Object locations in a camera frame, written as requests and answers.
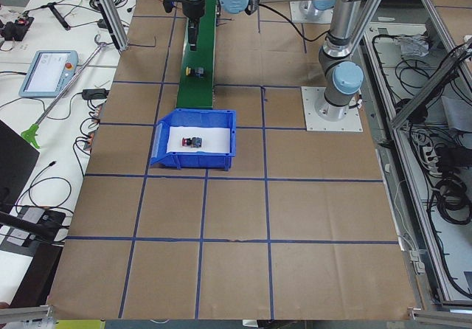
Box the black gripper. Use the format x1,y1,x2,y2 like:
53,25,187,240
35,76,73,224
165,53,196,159
182,0,204,51

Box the yellow push button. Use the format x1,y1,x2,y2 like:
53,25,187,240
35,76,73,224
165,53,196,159
185,66,205,78

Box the red push button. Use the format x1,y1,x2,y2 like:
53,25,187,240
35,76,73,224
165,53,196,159
181,136,203,148

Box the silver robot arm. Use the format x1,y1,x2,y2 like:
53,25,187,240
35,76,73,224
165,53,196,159
220,0,364,122
181,0,205,51

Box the green conveyor belt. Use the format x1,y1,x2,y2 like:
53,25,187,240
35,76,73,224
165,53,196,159
176,0,217,109

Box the blue left storage bin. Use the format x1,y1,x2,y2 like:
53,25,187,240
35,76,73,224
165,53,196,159
150,108,237,170

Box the white paper liner left bin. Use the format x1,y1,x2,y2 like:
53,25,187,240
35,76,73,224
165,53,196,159
167,126,232,153

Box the teach pendant tablet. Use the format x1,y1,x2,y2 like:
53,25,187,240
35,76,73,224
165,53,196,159
18,50,78,98

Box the aluminium frame post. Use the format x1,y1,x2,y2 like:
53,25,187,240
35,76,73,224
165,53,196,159
95,0,129,52

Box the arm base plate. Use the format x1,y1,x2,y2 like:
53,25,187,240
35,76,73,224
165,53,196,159
290,0,336,24
301,86,363,133

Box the green handled reacher grabber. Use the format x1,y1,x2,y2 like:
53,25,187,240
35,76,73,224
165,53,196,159
21,34,111,149

